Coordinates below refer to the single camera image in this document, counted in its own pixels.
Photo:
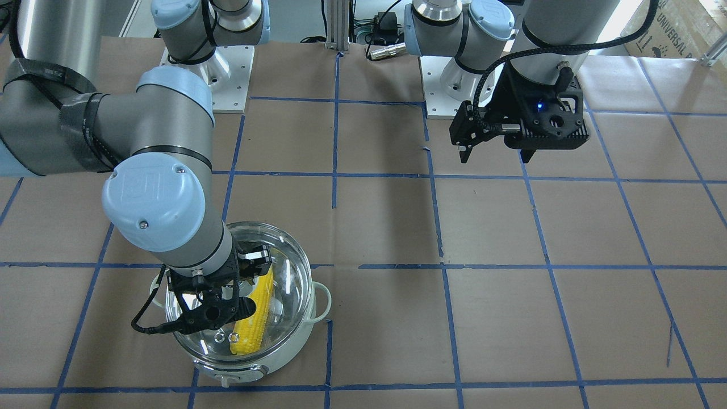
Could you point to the aluminium frame post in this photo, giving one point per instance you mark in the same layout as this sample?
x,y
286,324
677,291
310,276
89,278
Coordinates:
x,y
337,19

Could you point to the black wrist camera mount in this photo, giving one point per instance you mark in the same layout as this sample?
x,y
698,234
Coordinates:
x,y
208,302
550,116

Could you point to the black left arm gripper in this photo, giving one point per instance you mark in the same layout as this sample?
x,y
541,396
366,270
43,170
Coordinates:
x,y
512,96

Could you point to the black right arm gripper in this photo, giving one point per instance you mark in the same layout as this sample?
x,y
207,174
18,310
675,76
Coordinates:
x,y
254,264

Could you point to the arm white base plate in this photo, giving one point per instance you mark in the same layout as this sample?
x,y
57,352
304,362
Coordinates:
x,y
445,86
227,74

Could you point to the pale green cooking pot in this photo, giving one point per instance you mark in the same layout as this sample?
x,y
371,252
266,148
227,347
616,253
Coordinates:
x,y
297,304

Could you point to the cardboard box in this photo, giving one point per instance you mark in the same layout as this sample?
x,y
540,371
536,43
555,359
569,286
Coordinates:
x,y
681,29

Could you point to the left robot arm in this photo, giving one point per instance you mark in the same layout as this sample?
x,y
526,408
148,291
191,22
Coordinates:
x,y
482,36

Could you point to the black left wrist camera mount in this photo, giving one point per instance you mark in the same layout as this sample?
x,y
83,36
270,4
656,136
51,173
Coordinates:
x,y
550,116

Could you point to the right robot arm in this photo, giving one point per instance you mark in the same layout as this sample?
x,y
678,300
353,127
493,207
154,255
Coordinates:
x,y
154,142

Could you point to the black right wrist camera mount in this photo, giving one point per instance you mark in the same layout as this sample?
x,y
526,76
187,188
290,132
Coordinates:
x,y
208,302

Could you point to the yellow corn cob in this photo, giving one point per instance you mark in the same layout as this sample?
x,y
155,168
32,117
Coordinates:
x,y
250,331

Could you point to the glass pot lid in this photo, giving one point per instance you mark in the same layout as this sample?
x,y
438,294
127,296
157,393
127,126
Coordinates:
x,y
285,251

